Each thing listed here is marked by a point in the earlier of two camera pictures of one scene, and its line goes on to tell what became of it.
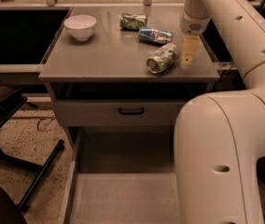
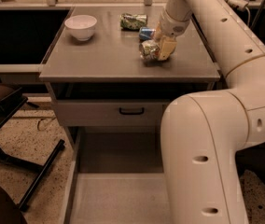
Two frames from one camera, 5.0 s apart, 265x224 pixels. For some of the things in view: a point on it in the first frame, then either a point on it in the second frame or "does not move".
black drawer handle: (131, 112) does not move
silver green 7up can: (162, 59) -> (149, 49)
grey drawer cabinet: (116, 79) does not move
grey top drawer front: (118, 113) does not move
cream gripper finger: (188, 48) -> (167, 48)
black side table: (1, 102) does not move
